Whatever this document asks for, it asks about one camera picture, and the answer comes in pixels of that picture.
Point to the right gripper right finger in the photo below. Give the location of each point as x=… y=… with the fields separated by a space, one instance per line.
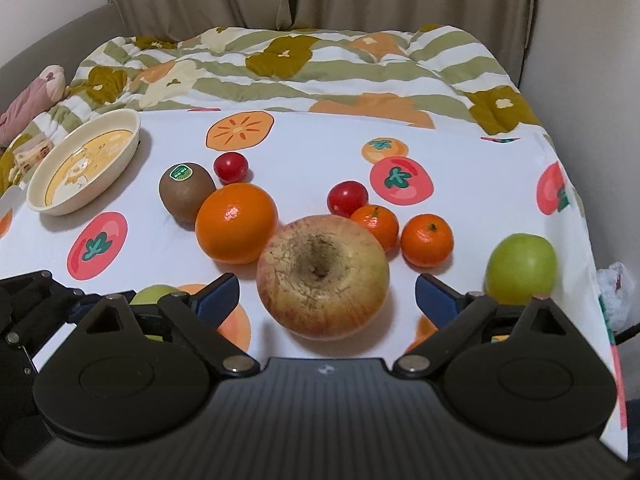
x=523 y=369

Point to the brown kiwi with sticker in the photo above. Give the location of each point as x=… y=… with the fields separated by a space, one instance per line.
x=184 y=188

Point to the small mandarin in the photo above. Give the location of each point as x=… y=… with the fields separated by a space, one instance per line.
x=381 y=222
x=426 y=240

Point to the cream bowl with bear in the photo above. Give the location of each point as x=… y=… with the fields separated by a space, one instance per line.
x=85 y=164

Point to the green apple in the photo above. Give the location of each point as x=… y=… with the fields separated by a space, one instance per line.
x=521 y=266
x=150 y=299

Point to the red cherry tomato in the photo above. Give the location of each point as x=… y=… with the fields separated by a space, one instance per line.
x=231 y=167
x=346 y=197

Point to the green striped floral quilt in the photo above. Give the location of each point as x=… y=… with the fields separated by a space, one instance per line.
x=437 y=77

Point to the large orange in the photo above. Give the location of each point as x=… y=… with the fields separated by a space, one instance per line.
x=235 y=223

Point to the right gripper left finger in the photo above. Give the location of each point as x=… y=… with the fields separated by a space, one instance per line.
x=143 y=369

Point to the white fruit-print cloth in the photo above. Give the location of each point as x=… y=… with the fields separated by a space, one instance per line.
x=328 y=409

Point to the pink plush toy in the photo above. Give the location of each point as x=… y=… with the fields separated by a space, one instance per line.
x=47 y=89

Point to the white plastic bag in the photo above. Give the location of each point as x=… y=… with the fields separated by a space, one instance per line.
x=617 y=288

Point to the large red-yellow apple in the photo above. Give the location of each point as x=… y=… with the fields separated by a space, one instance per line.
x=323 y=277

